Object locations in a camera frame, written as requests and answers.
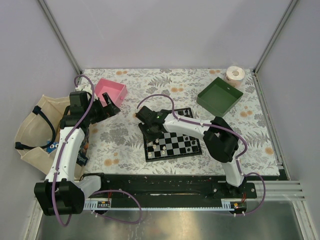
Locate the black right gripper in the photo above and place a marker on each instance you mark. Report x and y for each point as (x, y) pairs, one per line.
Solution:
(148, 138)

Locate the blue printed package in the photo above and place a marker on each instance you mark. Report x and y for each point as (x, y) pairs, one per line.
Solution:
(51, 147)

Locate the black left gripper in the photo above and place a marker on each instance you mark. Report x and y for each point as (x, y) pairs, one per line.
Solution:
(107, 111)

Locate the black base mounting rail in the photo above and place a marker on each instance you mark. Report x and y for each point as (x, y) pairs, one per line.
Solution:
(168, 192)

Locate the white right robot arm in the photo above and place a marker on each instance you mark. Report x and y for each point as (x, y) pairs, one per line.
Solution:
(219, 139)

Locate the aluminium frame post left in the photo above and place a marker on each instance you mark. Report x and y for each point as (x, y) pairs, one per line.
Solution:
(56, 29)

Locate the floral patterned table mat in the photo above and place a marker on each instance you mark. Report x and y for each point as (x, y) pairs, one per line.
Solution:
(116, 145)

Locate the black and white chessboard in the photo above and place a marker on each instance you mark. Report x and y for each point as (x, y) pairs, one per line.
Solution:
(176, 146)

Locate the beige canvas tote bag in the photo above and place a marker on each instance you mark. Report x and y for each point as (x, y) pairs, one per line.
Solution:
(37, 130)

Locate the green square tray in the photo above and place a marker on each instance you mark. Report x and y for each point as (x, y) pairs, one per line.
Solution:
(219, 97)

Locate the aluminium frame post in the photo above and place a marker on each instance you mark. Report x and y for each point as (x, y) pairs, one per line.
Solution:
(56, 29)
(278, 30)

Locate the toilet paper roll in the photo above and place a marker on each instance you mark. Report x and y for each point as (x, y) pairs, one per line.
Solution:
(234, 76)

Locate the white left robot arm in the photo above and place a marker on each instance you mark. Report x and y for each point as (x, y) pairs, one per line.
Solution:
(59, 194)

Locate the pink square tray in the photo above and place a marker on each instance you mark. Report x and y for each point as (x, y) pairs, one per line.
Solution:
(115, 90)

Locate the aluminium frame post right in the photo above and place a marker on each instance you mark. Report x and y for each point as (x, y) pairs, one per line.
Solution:
(278, 30)

